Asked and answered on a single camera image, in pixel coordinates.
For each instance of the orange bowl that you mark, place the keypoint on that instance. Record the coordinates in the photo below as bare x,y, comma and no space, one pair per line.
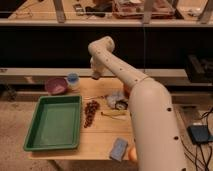
126,91

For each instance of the bunch of dark grapes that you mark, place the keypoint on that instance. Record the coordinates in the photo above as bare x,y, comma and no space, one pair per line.
90,110

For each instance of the orange fruit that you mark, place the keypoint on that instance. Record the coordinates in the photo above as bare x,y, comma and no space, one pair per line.
132,154

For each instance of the blue sponge block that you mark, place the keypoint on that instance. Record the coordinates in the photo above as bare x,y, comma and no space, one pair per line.
118,150

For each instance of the green plastic tray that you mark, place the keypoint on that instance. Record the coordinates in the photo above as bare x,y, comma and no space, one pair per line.
55,124

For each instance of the black power box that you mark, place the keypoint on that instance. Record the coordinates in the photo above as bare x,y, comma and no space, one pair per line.
199,134

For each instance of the crumpled clear plastic bag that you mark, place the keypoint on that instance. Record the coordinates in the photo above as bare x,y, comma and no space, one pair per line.
112,98

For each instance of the wooden table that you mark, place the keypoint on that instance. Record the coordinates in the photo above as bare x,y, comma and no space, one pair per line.
97,140

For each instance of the yellow banana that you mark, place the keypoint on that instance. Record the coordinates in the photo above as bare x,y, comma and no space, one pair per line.
114,113

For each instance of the purple bowl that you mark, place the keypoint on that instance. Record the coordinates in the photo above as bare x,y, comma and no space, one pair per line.
56,86

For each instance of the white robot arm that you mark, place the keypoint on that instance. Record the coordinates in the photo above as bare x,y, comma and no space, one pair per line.
157,138

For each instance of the blue lidded plastic cup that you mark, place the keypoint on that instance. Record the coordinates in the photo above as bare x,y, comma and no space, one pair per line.
73,81

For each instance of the red tray on shelf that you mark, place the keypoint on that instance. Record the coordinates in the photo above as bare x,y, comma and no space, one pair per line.
135,9

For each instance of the round black tape roll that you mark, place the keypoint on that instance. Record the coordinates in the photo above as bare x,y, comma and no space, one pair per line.
121,105

